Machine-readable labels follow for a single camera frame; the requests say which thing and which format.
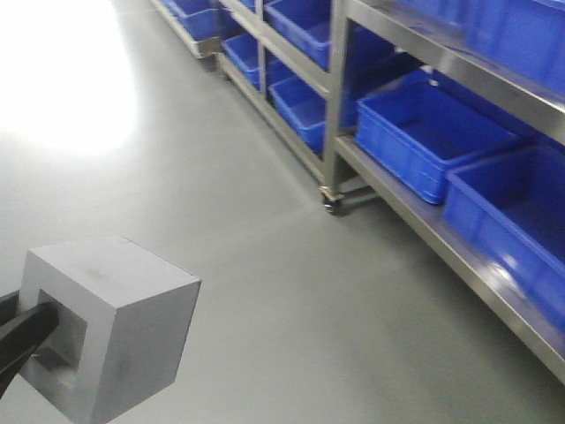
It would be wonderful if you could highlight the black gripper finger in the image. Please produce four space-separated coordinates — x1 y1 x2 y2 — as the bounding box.
1 291 59 393

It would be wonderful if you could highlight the gray hollow square base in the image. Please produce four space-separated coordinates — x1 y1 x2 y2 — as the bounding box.
19 236 201 423

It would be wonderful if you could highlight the blue bin on cart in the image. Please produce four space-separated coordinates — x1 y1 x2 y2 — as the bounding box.
355 70 524 205
443 146 564 329
265 0 332 72
268 76 327 155

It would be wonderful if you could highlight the stainless steel shelf cart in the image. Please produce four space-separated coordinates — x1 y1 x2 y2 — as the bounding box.
155 1 564 378

